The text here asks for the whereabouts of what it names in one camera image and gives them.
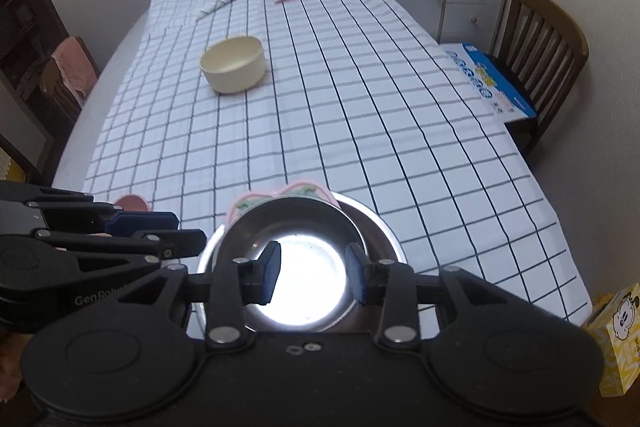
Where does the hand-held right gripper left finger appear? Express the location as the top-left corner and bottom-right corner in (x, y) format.
(119, 241), (282, 351)

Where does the pink towel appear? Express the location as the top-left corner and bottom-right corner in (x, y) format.
(51, 37), (98, 100)

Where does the yellow cartoon tissue box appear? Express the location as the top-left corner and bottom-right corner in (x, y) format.
(585, 283), (640, 398)

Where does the white checked tablecloth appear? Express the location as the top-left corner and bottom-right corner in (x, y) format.
(82, 0), (595, 328)

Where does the cream bowl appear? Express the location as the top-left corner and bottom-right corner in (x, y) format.
(200, 36), (267, 95)

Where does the blue printed box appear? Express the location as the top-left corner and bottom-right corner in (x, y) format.
(440, 42), (538, 124)

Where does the wooden chair with towel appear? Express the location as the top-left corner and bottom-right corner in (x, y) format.
(40, 36), (101, 128)

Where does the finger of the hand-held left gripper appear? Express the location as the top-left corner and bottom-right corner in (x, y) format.
(30, 194), (180, 238)
(37, 229), (207, 274)

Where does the brown wooden chair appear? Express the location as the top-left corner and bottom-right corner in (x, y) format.
(487, 0), (590, 158)

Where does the pink bear-shaped divided plate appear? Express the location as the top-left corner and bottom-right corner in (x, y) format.
(111, 194), (151, 212)

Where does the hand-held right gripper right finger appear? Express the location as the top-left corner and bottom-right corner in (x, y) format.
(346, 242), (497, 351)

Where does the pink bowl with handles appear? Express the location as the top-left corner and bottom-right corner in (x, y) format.
(223, 178), (343, 228)

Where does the dark bookshelf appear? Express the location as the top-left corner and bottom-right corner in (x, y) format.
(0, 0), (71, 188)

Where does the large steel bowl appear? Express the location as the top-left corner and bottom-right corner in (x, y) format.
(187, 193), (406, 340)

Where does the small steel bowl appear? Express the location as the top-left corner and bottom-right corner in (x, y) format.
(212, 196), (370, 334)

